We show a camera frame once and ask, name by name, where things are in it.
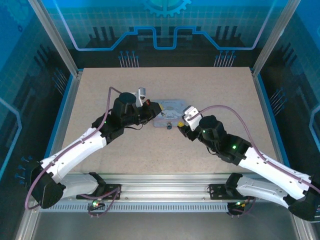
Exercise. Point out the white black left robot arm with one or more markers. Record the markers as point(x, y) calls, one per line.
point(75, 150)

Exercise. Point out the grey metal plate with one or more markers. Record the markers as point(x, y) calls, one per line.
point(162, 227)

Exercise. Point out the aluminium frame post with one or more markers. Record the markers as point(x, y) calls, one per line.
point(275, 37)
point(55, 37)

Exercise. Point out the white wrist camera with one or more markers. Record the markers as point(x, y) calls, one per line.
point(141, 93)
point(191, 113)

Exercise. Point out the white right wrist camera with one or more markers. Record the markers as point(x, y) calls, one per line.
point(191, 113)

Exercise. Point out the aluminium side rail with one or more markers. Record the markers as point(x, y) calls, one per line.
point(67, 105)
point(268, 112)

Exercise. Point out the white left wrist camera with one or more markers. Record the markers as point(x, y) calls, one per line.
point(141, 93)

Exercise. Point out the light blue cartoon tin box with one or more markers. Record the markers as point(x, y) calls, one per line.
point(172, 107)

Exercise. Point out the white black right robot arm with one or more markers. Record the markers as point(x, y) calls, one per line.
point(262, 162)

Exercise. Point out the teal padlock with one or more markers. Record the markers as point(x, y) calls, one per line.
point(169, 126)

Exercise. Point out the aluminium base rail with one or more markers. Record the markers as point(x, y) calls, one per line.
point(162, 187)

